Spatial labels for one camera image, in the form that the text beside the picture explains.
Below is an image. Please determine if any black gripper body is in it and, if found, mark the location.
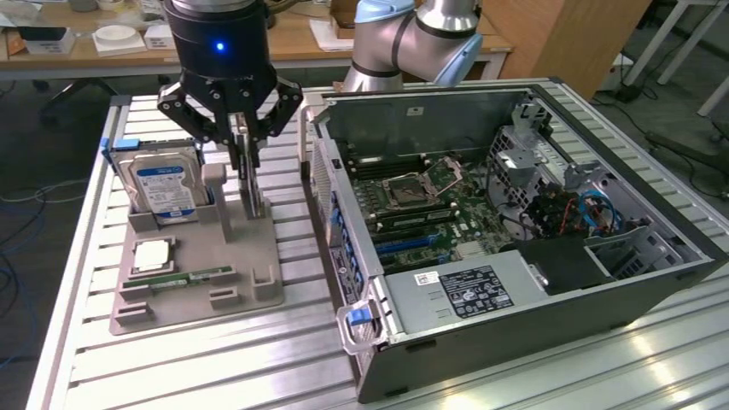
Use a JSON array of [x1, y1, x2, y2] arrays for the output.
[[163, 0, 279, 117]]

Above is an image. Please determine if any NVIDIA graphics card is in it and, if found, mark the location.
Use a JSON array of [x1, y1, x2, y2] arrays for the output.
[[233, 120, 271, 221]]

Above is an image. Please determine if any small white box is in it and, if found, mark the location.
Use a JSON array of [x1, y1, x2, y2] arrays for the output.
[[143, 23, 179, 50]]

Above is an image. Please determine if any wooden desk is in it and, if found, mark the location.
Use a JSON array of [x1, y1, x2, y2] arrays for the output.
[[0, 0, 514, 93]]

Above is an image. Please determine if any black office chair base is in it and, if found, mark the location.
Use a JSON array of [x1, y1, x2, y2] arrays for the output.
[[31, 74, 173, 125]]

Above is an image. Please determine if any white paper stack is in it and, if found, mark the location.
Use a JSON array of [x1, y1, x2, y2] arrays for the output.
[[310, 19, 358, 52]]

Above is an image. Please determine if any white round part on base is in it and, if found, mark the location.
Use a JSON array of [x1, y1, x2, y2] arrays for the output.
[[91, 24, 149, 56]]

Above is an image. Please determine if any hard disk in blue caddy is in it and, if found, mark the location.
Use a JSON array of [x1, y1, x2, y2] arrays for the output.
[[102, 134, 207, 227]]

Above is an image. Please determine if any cardboard box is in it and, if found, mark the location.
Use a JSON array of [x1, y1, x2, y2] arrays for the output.
[[330, 0, 362, 29]]

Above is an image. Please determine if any white box with black top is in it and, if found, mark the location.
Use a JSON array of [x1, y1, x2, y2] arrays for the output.
[[17, 26, 77, 56]]

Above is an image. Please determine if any metal socket cover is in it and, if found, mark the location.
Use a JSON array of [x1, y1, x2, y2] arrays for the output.
[[420, 155, 467, 196]]

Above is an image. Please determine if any silver CPU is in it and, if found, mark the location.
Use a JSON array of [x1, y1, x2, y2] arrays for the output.
[[130, 241, 177, 272]]

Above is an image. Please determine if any blue expansion slot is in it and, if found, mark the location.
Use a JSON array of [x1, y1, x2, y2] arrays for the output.
[[372, 236, 440, 254]]

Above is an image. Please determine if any green RAM stick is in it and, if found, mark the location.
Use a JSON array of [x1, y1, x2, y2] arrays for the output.
[[122, 265, 239, 290]]

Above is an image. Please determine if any green motherboard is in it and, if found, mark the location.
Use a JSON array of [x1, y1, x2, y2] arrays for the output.
[[336, 140, 530, 274]]

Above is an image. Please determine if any perforated metal drive cage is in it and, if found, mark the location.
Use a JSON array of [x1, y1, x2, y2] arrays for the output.
[[487, 123, 571, 206]]

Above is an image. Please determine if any grey parts rack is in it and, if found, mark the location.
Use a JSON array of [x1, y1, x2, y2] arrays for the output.
[[107, 163, 287, 337]]

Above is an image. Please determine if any wooden cabinet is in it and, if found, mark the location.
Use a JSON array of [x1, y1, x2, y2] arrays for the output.
[[490, 0, 655, 99]]

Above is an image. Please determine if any grey power supply unit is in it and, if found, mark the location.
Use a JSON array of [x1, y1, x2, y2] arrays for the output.
[[384, 249, 548, 337]]

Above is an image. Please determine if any open black PC case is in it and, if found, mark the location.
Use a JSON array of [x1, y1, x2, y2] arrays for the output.
[[297, 83, 729, 405]]

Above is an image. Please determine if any grey disk bay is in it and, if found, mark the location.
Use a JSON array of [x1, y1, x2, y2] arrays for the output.
[[584, 224, 686, 278]]

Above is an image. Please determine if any blue wire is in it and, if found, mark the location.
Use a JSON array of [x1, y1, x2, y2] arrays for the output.
[[576, 190, 627, 237]]

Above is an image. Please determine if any white metal table frame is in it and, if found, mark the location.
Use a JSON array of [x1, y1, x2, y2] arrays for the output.
[[623, 0, 729, 117]]

